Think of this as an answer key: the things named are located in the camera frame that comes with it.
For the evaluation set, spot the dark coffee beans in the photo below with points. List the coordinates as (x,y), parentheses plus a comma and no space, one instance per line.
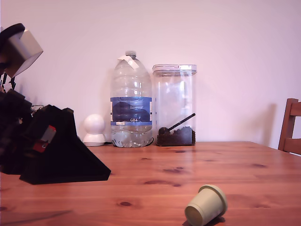
(181,137)

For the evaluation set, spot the large clear water bottle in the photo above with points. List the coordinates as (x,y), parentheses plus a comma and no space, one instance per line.
(130,99)

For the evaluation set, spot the dark thin stick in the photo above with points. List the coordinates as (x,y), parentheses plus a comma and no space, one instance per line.
(13,83)
(4,78)

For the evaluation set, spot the black scoop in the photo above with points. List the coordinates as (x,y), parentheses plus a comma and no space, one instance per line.
(171,128)

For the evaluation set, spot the clear plastic storage jar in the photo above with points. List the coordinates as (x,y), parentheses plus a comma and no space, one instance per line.
(175,94)

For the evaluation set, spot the wooden chair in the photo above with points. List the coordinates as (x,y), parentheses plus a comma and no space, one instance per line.
(288,127)

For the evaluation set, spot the small white round camera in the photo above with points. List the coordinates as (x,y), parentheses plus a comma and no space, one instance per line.
(94,129)

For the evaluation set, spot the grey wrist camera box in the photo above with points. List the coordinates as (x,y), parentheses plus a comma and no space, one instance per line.
(23,47)

